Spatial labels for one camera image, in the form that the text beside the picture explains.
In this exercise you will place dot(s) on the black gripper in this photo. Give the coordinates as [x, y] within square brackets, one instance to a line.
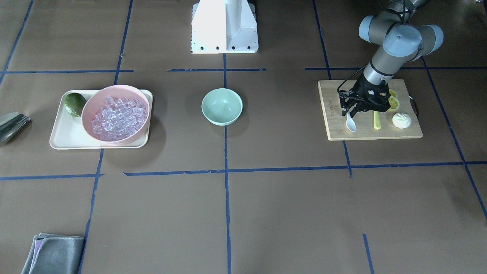
[364, 88]

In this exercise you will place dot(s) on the white plastic spoon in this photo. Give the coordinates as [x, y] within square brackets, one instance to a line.
[350, 123]

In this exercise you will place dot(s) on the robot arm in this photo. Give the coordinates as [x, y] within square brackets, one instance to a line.
[399, 42]

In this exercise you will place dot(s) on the mint green bowl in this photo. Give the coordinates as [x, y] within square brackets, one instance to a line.
[222, 106]

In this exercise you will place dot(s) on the pile of clear ice cubes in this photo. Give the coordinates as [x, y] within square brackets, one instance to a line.
[119, 119]

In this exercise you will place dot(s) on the pink bowl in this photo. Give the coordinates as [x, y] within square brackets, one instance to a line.
[94, 106]

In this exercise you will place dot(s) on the stainless steel ice scoop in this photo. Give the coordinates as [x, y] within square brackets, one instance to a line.
[11, 124]

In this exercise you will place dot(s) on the yellow plastic knife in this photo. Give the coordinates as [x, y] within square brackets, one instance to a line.
[376, 120]

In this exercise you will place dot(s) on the lemon slice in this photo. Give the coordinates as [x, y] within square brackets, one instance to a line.
[394, 104]
[392, 93]

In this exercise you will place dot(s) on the wooden cutting board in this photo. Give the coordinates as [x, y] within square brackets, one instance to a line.
[335, 123]

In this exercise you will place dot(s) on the green avocado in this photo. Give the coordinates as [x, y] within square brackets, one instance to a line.
[74, 103]

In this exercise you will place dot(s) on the cream plastic tray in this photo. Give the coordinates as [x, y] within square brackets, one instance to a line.
[68, 132]

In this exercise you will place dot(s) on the grey folded cloth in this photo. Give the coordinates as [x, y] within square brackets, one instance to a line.
[54, 254]

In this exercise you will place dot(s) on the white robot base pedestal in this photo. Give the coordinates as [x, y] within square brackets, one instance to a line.
[224, 27]

